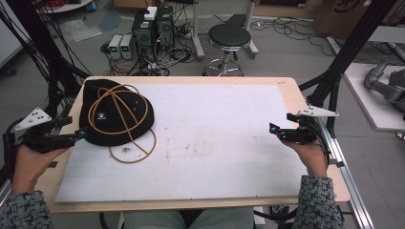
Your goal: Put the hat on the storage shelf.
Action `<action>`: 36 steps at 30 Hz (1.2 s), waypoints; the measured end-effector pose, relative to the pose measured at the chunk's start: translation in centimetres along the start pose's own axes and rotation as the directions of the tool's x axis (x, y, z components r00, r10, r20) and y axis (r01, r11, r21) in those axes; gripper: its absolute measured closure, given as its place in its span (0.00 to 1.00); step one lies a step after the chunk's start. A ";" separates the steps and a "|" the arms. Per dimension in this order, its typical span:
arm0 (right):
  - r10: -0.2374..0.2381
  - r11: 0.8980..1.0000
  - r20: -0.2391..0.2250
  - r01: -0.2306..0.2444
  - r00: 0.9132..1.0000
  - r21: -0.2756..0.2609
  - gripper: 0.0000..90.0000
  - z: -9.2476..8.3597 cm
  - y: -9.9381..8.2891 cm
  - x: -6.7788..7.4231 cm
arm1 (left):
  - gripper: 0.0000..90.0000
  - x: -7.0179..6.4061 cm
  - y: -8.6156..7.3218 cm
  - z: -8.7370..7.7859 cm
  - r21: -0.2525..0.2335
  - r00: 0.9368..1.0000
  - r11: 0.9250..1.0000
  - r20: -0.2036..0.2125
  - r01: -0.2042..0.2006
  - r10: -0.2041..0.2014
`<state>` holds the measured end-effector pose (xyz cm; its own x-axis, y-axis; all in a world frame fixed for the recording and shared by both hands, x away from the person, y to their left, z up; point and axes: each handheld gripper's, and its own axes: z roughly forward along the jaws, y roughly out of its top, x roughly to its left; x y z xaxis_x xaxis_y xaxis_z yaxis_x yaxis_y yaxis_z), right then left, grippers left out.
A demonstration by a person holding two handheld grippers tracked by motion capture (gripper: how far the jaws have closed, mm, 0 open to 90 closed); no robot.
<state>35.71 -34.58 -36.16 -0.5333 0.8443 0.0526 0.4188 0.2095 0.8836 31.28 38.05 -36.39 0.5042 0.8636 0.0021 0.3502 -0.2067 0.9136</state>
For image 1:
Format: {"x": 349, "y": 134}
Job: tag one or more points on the person's legs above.
{"x": 153, "y": 219}

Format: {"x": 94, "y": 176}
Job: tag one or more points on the grey power supply unit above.
{"x": 127, "y": 46}
{"x": 115, "y": 46}

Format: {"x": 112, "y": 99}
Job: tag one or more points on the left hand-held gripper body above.
{"x": 33, "y": 119}

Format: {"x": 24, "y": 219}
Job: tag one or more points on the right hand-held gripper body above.
{"x": 305, "y": 133}

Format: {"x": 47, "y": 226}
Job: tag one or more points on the black round stool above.
{"x": 229, "y": 36}

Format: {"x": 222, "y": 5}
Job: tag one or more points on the white box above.
{"x": 151, "y": 13}

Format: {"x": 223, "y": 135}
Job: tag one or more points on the cardboard box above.
{"x": 337, "y": 17}

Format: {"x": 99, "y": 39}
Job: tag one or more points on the aluminium rail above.
{"x": 347, "y": 178}

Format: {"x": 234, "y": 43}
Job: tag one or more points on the person's right hand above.
{"x": 312, "y": 159}

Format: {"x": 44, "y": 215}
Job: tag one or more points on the white floor board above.
{"x": 366, "y": 98}

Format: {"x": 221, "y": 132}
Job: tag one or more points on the person's left hand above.
{"x": 27, "y": 168}

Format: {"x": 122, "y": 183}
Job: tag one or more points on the white table mat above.
{"x": 207, "y": 143}

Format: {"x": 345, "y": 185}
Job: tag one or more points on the black computer tower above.
{"x": 165, "y": 27}
{"x": 144, "y": 36}

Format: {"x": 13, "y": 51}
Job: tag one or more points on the black knit hat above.
{"x": 105, "y": 133}

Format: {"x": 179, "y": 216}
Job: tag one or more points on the black metal frame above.
{"x": 38, "y": 41}
{"x": 347, "y": 54}

